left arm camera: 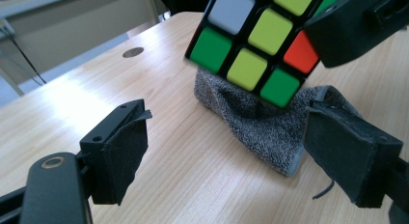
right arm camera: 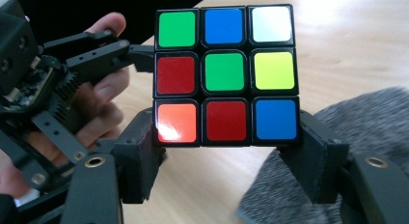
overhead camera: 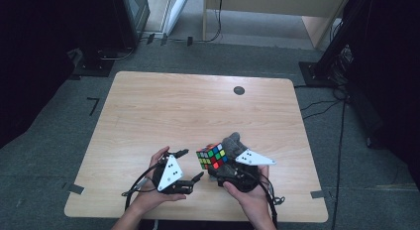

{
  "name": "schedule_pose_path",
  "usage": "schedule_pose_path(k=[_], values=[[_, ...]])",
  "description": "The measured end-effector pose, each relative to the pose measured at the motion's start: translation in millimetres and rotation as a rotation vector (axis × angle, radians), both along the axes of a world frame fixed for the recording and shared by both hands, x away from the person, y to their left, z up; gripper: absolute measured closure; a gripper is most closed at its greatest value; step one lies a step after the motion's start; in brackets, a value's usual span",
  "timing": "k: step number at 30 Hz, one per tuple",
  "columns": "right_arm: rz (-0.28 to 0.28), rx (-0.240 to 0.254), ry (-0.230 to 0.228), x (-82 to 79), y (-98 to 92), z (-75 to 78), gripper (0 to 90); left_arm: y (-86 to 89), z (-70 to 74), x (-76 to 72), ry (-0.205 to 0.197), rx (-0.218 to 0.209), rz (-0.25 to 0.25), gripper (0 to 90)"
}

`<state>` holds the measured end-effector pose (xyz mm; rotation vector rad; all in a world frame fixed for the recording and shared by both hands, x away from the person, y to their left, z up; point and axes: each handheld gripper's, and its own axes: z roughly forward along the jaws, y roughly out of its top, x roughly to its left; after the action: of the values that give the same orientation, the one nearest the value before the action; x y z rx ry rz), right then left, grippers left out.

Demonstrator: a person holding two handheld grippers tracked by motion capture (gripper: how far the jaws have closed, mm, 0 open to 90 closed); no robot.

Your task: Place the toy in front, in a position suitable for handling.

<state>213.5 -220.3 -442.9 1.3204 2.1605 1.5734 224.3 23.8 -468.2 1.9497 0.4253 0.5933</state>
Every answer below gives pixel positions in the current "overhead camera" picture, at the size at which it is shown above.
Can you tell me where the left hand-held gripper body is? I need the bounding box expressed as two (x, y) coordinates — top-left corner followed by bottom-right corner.
(153, 152), (196, 195)

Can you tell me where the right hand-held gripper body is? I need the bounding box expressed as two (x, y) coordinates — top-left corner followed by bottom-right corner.
(227, 149), (277, 193)

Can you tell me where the grey fuzzy cloth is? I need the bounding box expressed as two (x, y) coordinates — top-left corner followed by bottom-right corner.
(211, 131), (251, 179)

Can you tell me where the multicoloured puzzle cube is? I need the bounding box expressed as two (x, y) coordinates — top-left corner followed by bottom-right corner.
(195, 143), (229, 171)

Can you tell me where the person's left hand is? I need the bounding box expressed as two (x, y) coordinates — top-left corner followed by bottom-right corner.
(133, 145), (188, 211)

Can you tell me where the person's right hand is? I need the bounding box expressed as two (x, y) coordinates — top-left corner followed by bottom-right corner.
(223, 166), (271, 215)

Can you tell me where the black angled floor tape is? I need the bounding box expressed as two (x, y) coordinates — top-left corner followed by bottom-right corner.
(86, 96), (101, 117)

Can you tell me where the black metal stand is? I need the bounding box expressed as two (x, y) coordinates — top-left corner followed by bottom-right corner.
(298, 0), (361, 89)

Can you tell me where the white panel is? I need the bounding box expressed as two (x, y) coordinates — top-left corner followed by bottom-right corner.
(159, 0), (192, 37)

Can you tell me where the black equipment cabinet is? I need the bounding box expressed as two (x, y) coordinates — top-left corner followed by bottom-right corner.
(70, 0), (152, 78)

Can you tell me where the light wooden furniture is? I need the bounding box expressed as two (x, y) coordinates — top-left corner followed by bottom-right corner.
(201, 0), (352, 50)

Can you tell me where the dark curtain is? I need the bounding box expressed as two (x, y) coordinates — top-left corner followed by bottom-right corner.
(343, 0), (420, 191)
(0, 0), (80, 149)

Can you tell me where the left hand-held gripper cable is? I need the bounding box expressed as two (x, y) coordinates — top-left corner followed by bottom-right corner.
(121, 163), (163, 212)

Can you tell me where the hand-held gripper cable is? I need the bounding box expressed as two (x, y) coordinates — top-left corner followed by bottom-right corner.
(121, 163), (163, 212)
(257, 172), (286, 229)

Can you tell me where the right hand-held gripper cable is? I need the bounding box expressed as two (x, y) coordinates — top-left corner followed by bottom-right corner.
(257, 172), (286, 229)

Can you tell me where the thin black floor cable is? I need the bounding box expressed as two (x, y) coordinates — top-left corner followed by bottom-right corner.
(301, 100), (346, 121)
(299, 98), (346, 113)

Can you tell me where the long black floor cable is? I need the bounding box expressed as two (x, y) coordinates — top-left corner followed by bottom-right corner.
(331, 97), (349, 223)

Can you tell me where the coiled black cable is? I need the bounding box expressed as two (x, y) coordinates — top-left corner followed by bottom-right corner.
(97, 46), (137, 61)

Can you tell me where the hanging black cable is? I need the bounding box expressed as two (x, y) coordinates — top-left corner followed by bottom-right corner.
(197, 0), (225, 44)

